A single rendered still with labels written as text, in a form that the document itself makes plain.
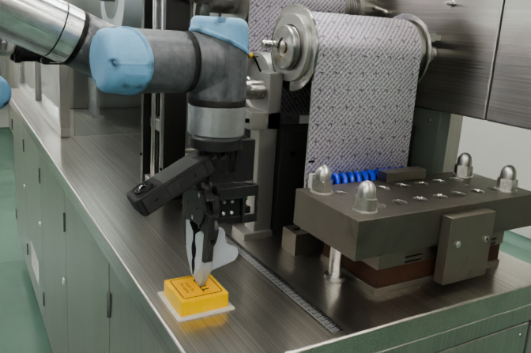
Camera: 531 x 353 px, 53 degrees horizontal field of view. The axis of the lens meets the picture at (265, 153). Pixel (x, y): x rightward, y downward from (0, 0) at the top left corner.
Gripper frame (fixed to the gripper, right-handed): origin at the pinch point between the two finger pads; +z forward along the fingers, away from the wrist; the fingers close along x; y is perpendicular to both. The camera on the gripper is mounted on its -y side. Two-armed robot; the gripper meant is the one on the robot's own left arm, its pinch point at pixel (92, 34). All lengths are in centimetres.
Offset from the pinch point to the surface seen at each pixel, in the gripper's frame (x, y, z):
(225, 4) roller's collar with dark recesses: 44.2, -14.6, 6.2
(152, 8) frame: 26.7, -10.7, 0.4
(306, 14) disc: 70, -17, 3
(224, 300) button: 86, 21, -21
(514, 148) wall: 5, 62, 294
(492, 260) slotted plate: 102, 19, 25
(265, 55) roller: 58, -7, 6
